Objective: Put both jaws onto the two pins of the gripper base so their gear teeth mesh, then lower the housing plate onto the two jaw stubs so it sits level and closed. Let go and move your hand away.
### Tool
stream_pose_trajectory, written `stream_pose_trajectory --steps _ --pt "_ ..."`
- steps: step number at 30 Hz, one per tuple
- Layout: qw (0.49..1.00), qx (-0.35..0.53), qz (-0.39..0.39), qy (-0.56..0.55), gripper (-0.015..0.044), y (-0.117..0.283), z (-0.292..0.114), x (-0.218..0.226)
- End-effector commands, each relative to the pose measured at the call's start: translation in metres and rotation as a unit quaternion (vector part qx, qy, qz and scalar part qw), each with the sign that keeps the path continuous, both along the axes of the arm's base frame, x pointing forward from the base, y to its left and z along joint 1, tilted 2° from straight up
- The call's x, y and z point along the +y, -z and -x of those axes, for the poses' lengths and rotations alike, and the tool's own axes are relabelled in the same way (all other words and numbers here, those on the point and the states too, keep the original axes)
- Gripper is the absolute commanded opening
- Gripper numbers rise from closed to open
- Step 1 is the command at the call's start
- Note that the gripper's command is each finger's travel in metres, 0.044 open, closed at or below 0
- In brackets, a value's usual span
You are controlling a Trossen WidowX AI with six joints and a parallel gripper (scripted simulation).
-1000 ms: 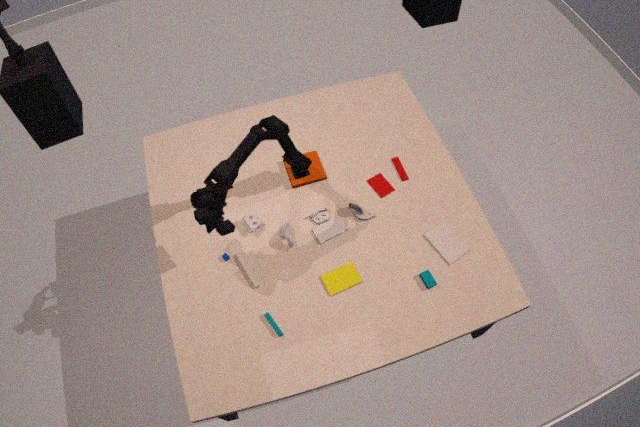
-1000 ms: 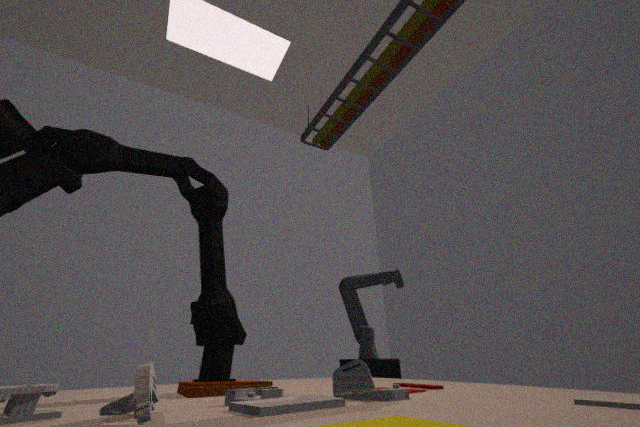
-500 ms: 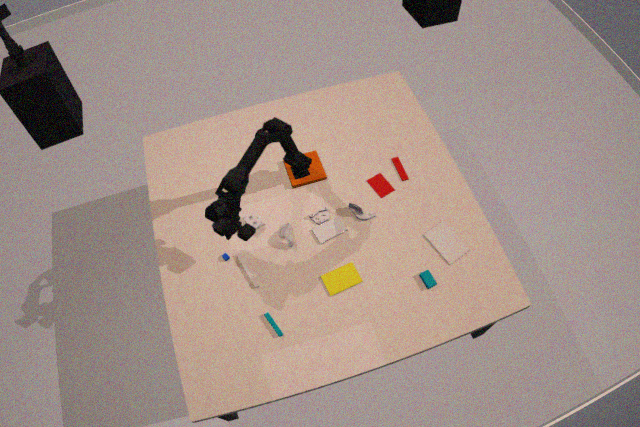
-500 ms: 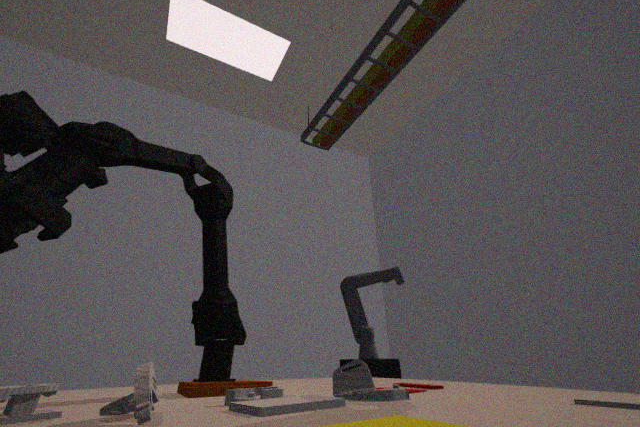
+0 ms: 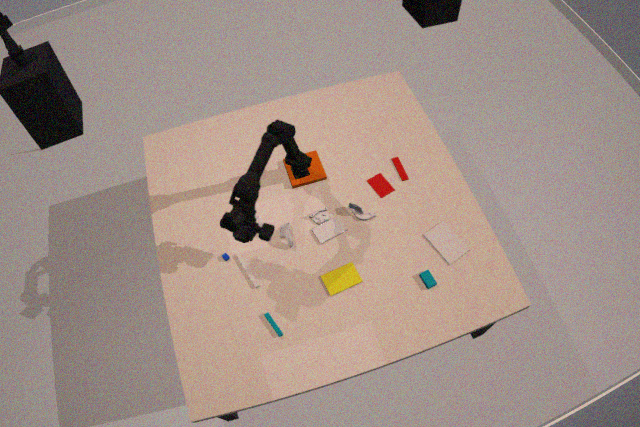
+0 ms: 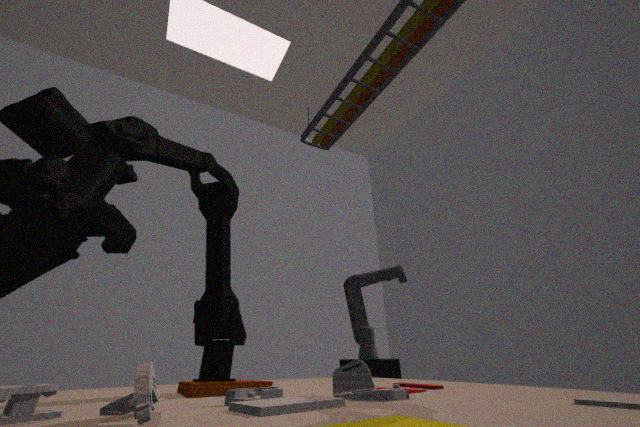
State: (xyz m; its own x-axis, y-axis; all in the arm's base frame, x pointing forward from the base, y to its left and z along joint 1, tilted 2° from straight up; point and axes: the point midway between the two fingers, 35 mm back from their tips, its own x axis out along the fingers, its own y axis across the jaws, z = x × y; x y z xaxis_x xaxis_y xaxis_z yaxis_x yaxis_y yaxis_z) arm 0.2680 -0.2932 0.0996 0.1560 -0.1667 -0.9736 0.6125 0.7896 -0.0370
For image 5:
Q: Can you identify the yellow flat block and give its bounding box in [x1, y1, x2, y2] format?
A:
[320, 262, 362, 296]

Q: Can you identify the small teal rectangular block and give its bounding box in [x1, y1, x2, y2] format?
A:
[419, 269, 437, 289]

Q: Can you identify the teal flat bar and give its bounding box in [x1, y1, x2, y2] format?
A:
[264, 313, 284, 337]

